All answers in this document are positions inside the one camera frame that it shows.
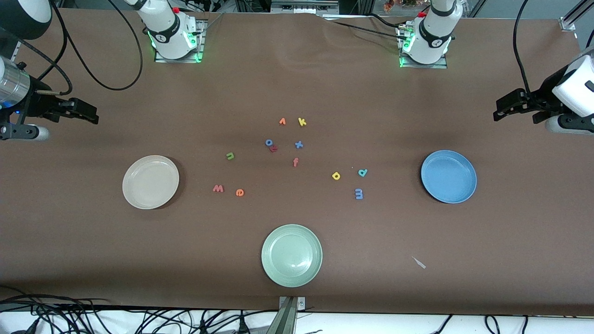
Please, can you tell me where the blue round plate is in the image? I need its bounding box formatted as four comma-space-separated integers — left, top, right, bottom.
420, 150, 478, 204

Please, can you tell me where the beige round plate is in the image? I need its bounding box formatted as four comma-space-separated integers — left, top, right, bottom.
123, 155, 180, 210

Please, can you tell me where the brown table cover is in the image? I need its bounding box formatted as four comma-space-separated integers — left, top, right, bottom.
0, 8, 594, 316

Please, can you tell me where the pale green round plate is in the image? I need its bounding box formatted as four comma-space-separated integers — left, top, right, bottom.
261, 224, 323, 288

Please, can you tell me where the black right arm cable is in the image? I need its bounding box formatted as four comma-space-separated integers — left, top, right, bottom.
16, 0, 143, 96

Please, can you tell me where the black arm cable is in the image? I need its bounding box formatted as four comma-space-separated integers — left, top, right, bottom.
16, 0, 143, 96
512, 0, 532, 96

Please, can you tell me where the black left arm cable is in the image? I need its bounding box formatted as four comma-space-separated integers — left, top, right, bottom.
512, 0, 532, 96

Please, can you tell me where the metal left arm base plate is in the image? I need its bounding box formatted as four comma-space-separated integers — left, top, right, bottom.
400, 28, 448, 69

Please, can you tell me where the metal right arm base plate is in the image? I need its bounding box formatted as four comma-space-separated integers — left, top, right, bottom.
155, 21, 205, 63

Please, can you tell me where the black base cable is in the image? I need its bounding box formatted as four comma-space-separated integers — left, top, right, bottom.
370, 13, 405, 30
332, 21, 408, 41

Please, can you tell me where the grey metal rail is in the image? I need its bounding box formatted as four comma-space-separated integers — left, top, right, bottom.
271, 0, 339, 14

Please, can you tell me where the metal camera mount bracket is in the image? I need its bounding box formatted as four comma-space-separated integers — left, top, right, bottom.
267, 296, 306, 334

